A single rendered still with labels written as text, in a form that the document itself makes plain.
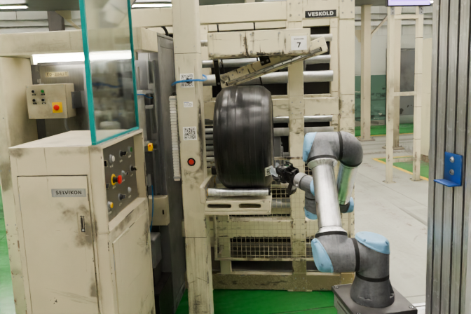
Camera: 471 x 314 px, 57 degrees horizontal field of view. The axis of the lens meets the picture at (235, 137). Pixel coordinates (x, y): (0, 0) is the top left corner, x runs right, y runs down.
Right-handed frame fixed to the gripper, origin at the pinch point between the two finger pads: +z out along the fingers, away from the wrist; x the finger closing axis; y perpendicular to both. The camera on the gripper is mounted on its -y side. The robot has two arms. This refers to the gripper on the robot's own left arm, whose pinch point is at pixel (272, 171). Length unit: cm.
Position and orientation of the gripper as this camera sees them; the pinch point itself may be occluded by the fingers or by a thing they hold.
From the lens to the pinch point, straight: 222.6
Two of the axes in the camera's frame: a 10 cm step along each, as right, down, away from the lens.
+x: -7.8, 4.3, -4.5
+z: -5.8, -2.2, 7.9
